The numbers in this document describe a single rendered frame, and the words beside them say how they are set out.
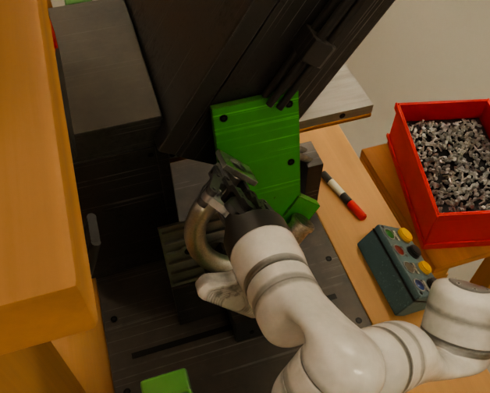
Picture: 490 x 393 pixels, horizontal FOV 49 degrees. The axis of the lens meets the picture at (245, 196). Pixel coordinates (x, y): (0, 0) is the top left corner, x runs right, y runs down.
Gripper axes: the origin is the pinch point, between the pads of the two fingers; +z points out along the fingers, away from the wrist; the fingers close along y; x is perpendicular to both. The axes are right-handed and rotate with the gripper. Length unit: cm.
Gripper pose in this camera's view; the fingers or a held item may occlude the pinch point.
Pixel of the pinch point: (229, 182)
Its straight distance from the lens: 69.4
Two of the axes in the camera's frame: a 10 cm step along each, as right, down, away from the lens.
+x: -6.2, 7.2, 3.0
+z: -2.9, -5.6, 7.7
